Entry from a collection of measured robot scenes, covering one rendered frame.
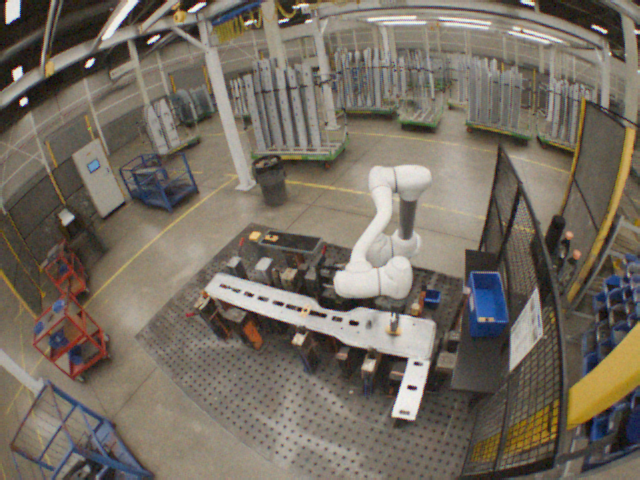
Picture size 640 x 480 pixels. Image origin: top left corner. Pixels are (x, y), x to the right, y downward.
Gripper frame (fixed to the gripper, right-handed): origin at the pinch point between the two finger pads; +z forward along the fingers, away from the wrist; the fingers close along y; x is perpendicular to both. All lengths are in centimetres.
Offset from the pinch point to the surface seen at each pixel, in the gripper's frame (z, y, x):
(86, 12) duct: -585, -339, -924
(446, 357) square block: -0.6, 12.0, 26.9
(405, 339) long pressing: 5.3, 3.1, 6.6
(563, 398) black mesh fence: -49, 47, 55
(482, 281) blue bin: -4, -33, 42
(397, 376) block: 7.3, 21.8, 7.6
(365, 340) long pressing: 5.3, 8.1, -11.7
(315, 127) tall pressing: 33, -400, -221
